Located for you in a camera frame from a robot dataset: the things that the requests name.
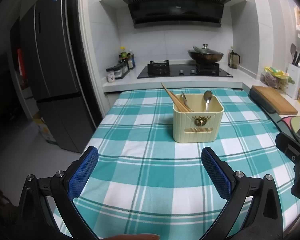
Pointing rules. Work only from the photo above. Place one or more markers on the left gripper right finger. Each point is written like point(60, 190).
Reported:
point(264, 216)

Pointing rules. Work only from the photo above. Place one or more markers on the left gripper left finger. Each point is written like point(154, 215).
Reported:
point(35, 218)

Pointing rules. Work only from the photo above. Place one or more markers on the cream plastic utensil holder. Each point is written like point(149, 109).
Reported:
point(201, 124)

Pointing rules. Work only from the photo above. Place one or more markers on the small steel spoon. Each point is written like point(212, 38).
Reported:
point(207, 98)

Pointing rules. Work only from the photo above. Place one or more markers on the diagonal wooden chopstick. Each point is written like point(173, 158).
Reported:
point(181, 107)

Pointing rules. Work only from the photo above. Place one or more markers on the large steel spoon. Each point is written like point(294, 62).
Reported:
point(185, 100)

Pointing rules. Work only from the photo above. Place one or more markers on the green tray with dishes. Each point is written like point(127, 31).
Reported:
point(295, 124)

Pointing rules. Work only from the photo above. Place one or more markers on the wooden cutting board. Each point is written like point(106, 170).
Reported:
point(271, 101)

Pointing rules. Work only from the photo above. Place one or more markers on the bag of snacks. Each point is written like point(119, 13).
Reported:
point(276, 78)

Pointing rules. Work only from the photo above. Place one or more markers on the white knife block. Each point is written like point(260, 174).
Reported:
point(293, 71)

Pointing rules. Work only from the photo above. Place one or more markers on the dark glass kettle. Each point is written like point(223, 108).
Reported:
point(234, 59)

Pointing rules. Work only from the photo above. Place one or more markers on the teal plaid tablecloth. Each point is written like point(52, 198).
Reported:
point(145, 182)

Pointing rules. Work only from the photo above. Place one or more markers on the wok with glass lid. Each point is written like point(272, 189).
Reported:
point(205, 54)

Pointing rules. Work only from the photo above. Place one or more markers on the black gas stove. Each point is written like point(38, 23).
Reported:
point(166, 69)

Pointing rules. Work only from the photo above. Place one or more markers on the black refrigerator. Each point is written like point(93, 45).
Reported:
point(57, 72)

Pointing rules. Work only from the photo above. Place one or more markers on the spice jars rack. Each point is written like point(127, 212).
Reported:
point(117, 72)

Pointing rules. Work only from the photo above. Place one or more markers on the black range hood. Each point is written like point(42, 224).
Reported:
point(146, 13)

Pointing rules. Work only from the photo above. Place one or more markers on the condiment bottles group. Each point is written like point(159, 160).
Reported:
point(127, 56)

